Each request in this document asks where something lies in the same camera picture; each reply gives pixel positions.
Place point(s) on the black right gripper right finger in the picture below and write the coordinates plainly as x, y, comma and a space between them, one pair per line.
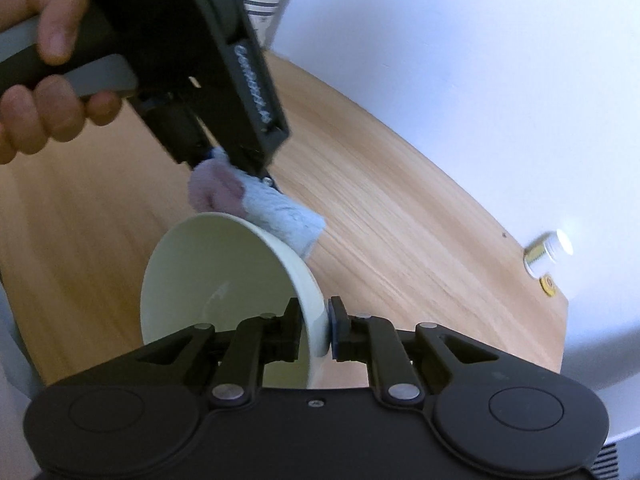
404, 367

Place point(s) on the white pill bottle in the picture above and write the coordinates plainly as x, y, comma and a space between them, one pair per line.
546, 252

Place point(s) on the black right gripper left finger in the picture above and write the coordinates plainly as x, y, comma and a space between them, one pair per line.
228, 367

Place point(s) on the white ceramic bowl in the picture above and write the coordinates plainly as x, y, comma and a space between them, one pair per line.
221, 270

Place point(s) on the grey fluffy cleaning cloth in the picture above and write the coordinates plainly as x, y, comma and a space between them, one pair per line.
216, 185

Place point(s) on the person's left hand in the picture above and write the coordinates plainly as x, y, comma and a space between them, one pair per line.
51, 110

